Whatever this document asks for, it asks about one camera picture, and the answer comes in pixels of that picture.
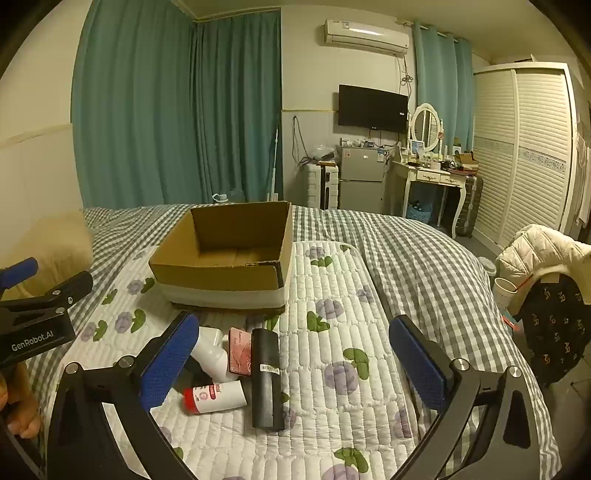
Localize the white bottle red cap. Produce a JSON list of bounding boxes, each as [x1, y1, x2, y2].
[[183, 380, 247, 415]]

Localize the white funnel-shaped bottle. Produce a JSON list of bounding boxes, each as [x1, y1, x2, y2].
[[190, 326, 238, 384]]

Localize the pink red wallet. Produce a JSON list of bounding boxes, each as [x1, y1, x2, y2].
[[228, 327, 252, 377]]

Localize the black cylindrical tube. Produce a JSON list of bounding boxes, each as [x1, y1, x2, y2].
[[250, 328, 284, 432]]

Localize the person's left hand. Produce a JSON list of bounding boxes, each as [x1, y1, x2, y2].
[[0, 363, 42, 439]]

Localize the black patterned garment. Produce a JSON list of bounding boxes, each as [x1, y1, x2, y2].
[[516, 274, 590, 388]]

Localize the white paper cup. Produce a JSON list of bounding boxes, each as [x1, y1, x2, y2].
[[493, 277, 519, 310]]

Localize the brown cardboard box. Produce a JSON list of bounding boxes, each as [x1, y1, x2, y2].
[[149, 201, 294, 312]]

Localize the clear water jug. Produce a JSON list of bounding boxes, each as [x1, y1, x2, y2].
[[212, 193, 228, 203]]

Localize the cream puffer jacket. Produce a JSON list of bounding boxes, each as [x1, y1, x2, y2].
[[496, 224, 591, 289]]

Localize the white floral quilted mat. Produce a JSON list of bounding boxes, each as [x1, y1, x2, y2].
[[59, 239, 440, 480]]

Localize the blue plastic basket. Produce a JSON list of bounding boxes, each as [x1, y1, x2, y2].
[[406, 202, 433, 224]]

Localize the dark brown suitcase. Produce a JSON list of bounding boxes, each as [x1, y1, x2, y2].
[[456, 175, 484, 237]]

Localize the white dressing table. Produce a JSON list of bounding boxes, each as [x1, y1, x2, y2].
[[389, 161, 467, 239]]

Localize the silver mini fridge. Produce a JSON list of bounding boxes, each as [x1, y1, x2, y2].
[[339, 147, 386, 213]]

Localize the white louvered wardrobe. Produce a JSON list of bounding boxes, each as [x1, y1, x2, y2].
[[473, 62, 577, 250]]

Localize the oval white vanity mirror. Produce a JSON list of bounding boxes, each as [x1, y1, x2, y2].
[[409, 103, 444, 152]]

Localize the teal curtain right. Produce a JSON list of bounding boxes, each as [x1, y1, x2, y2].
[[413, 21, 475, 151]]

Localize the white air conditioner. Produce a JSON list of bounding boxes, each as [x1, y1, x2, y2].
[[325, 19, 410, 57]]

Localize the black wall television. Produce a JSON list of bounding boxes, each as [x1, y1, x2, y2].
[[338, 85, 409, 134]]

